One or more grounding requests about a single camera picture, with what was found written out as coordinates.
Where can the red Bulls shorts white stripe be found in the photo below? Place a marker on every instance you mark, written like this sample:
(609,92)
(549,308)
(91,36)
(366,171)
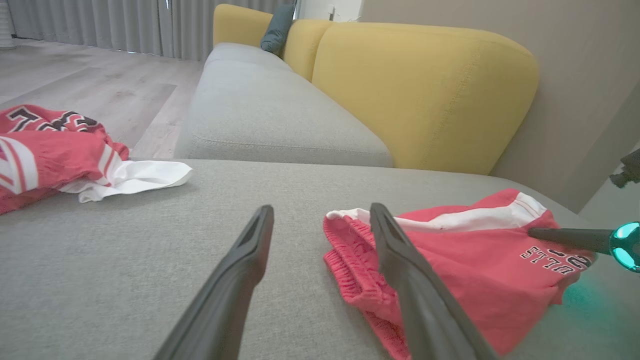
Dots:
(475,280)

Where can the white wall socket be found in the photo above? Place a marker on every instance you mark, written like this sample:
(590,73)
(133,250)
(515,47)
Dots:
(331,12)

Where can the teal throw cushion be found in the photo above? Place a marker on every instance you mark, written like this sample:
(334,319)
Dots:
(277,30)

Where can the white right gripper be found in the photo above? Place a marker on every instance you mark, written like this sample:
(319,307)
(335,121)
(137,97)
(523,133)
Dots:
(629,247)

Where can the grey pleated curtain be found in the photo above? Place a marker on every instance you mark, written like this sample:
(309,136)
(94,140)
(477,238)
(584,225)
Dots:
(100,25)

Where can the red Bulls jersey white sleeves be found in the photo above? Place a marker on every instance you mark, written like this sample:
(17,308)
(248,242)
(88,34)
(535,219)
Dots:
(50,160)

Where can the grey sofa seat cushion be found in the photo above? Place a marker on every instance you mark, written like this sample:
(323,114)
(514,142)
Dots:
(260,110)

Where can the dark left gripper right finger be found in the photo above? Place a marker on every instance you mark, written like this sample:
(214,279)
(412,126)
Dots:
(425,310)

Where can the large yellow sofa backrest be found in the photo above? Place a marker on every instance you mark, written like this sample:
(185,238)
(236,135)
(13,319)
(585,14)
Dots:
(425,95)

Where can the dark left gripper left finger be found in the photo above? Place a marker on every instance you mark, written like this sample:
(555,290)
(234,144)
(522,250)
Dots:
(220,300)

